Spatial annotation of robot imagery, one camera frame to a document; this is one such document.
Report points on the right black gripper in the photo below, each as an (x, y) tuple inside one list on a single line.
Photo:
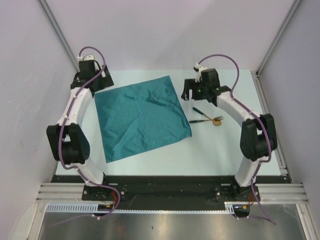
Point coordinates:
[(190, 84)]

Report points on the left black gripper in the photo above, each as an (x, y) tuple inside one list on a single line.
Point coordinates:
[(106, 81)]

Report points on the gold fork green handle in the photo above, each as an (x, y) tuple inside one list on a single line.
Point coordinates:
[(219, 118)]

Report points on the gold spoon green handle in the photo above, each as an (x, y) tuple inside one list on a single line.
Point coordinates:
[(214, 122)]

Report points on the teal cloth napkin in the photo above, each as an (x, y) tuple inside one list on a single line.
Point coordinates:
[(141, 117)]

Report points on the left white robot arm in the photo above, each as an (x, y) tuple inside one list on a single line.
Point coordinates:
[(67, 141)]

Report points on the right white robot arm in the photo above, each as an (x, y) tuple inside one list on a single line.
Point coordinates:
[(258, 133)]

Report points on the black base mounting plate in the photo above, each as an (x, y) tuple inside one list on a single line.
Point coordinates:
[(169, 192)]

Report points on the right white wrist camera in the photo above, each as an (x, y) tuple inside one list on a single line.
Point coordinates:
[(198, 69)]

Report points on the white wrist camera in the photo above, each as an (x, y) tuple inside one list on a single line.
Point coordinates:
[(89, 57), (198, 69)]

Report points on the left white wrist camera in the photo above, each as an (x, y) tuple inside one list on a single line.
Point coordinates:
[(89, 57)]

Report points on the left aluminium frame post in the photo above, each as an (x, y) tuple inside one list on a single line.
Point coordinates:
[(57, 30)]

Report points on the aluminium frame post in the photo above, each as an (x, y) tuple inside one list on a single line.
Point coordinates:
[(57, 30), (279, 35)]

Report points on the right aluminium frame post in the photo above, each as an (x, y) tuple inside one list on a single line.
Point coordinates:
[(279, 35)]

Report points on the aluminium front rail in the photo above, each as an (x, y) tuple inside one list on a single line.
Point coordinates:
[(286, 193)]

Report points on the white slotted cable duct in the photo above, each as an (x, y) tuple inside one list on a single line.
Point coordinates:
[(99, 209)]

